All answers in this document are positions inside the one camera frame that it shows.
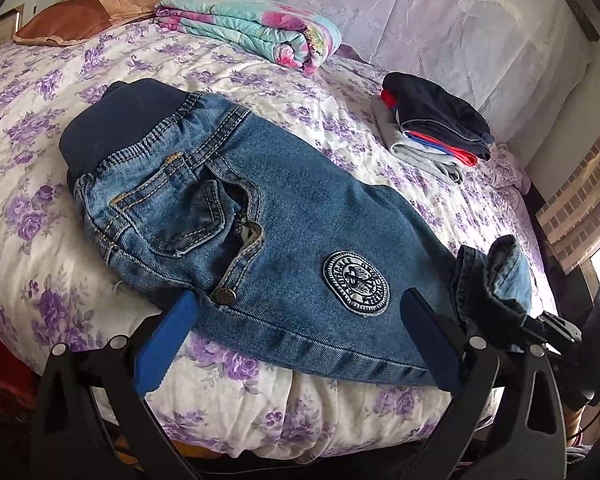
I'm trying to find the folded dark navy pants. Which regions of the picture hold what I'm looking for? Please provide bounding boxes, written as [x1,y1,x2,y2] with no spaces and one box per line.
[382,72,496,161]

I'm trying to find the folded grey pants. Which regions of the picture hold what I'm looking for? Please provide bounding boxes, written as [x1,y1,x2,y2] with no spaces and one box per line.
[371,97,465,186]

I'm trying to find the red cloth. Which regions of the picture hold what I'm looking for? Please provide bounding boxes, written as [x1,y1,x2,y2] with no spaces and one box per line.
[0,317,43,413]

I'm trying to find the folded red and blue garment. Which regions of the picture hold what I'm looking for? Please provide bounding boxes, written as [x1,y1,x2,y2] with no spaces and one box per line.
[380,89,479,168]

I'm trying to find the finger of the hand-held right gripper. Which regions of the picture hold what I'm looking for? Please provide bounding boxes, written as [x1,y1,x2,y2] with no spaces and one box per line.
[517,311,583,353]

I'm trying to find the blue denim jeans pants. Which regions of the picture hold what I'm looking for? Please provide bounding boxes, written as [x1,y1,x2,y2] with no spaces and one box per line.
[59,77,533,388]

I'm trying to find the white lace headboard cover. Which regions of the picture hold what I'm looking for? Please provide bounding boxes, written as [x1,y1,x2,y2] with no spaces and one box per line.
[140,0,596,161]

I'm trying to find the beige brick patterned curtain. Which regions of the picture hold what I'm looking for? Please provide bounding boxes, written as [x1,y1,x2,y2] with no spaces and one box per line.
[536,115,600,273]

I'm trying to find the folded floral blanket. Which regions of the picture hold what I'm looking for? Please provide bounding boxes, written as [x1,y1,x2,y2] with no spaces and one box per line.
[155,0,342,77]

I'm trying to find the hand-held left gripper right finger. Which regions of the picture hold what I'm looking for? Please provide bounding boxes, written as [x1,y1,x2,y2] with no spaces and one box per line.
[401,288,567,480]

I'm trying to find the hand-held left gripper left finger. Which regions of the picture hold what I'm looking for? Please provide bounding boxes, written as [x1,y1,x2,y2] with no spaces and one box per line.
[30,290,201,480]

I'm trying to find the brown satin pillow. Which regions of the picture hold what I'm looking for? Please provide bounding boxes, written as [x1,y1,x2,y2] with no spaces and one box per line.
[14,0,188,47]

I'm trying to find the bed with purple floral bedspread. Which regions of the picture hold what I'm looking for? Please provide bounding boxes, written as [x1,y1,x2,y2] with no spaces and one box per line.
[0,10,551,461]

